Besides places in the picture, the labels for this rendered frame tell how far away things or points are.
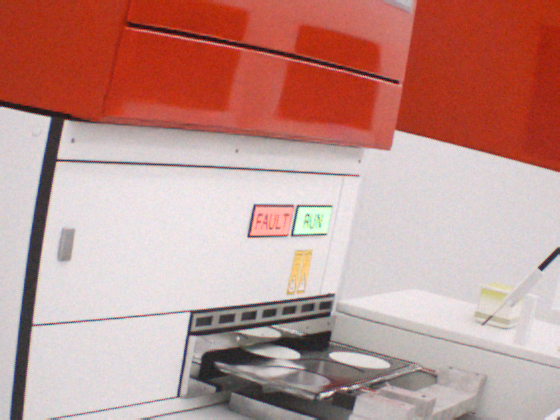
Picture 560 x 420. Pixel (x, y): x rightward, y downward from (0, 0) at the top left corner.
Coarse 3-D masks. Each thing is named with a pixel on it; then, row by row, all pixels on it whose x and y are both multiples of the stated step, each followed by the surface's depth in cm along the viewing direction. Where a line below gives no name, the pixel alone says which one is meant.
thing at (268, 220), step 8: (256, 208) 182; (264, 208) 184; (272, 208) 186; (280, 208) 188; (288, 208) 190; (256, 216) 183; (264, 216) 185; (272, 216) 187; (280, 216) 189; (288, 216) 191; (256, 224) 183; (264, 224) 185; (272, 224) 187; (280, 224) 189; (288, 224) 192; (256, 232) 184; (264, 232) 186; (272, 232) 188; (280, 232) 190
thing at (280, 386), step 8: (208, 360) 178; (216, 368) 177; (224, 368) 177; (232, 368) 176; (240, 376) 175; (248, 376) 175; (256, 376) 174; (264, 384) 174; (272, 384) 173; (280, 384) 173; (288, 384) 172; (288, 392) 172; (296, 392) 171; (304, 392) 171; (312, 392) 171; (312, 400) 170; (320, 400) 170
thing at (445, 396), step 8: (416, 392) 191; (424, 392) 192; (432, 392) 192; (440, 392) 193; (448, 392) 194; (456, 392) 195; (464, 392) 196; (480, 392) 197; (440, 400) 188; (448, 400) 188; (456, 400) 189; (464, 400) 190; (472, 400) 194; (440, 408) 182; (448, 408) 184; (456, 408) 187; (464, 408) 192; (472, 408) 196; (352, 416) 170; (360, 416) 170; (416, 416) 175; (432, 416) 178; (440, 416) 181; (448, 416) 185; (456, 416) 189
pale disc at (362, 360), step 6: (330, 354) 200; (336, 354) 201; (342, 354) 202; (348, 354) 202; (354, 354) 203; (342, 360) 197; (348, 360) 198; (354, 360) 198; (360, 360) 199; (366, 360) 200; (372, 360) 201; (378, 360) 202; (384, 360) 202; (360, 366) 195; (366, 366) 195; (372, 366) 196; (378, 366) 197; (384, 366) 197
